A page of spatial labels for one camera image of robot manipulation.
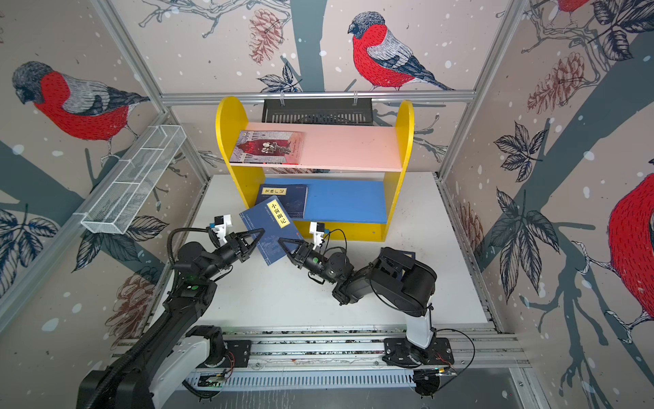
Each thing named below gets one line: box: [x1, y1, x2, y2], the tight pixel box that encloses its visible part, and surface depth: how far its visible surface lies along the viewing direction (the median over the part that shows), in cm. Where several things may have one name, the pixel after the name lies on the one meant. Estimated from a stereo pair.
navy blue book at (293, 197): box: [257, 184, 309, 219], surface depth 94 cm
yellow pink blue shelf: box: [215, 97, 415, 242], surface depth 76 cm
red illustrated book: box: [229, 130, 305, 166], surface depth 74 cm
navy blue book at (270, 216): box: [239, 195, 304, 266], surface depth 76 cm
